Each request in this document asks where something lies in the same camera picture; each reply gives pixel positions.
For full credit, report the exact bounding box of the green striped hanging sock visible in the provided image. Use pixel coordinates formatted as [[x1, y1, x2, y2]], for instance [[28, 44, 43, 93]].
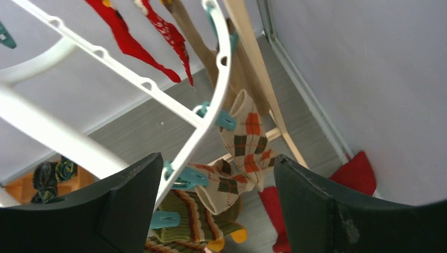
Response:
[[151, 190, 248, 251]]

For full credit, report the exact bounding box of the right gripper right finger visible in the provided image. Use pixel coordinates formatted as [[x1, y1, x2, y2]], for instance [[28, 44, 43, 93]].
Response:
[[274, 154, 446, 252]]

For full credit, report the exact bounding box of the red hanging sock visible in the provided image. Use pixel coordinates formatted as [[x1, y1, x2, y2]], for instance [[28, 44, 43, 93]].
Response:
[[85, 0, 194, 86]]

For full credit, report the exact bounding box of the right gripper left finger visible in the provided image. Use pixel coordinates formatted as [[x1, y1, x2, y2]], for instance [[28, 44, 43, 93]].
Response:
[[1, 153, 163, 252]]

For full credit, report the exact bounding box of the red cloth on table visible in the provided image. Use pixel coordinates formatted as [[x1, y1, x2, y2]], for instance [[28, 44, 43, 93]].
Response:
[[259, 151, 376, 252]]

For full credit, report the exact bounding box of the rolled dark green sock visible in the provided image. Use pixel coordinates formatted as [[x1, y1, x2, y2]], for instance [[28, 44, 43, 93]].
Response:
[[55, 156, 78, 182]]

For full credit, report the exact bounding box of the wooden clothes rack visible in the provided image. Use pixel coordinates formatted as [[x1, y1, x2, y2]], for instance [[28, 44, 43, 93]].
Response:
[[201, 1, 308, 168]]

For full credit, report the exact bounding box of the argyle hanging sock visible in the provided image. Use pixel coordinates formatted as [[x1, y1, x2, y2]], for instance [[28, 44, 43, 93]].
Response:
[[188, 90, 277, 215]]

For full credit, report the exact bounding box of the white plastic clip hanger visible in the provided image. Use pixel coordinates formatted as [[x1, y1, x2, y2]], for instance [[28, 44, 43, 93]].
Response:
[[1, 1, 216, 204]]

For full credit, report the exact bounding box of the rolled dark sock centre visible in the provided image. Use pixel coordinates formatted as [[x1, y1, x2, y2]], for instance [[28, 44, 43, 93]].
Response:
[[31, 187, 58, 205]]

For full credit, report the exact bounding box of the orange wooden compartment tray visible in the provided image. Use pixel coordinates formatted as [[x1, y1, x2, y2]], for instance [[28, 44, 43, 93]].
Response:
[[4, 167, 93, 204]]

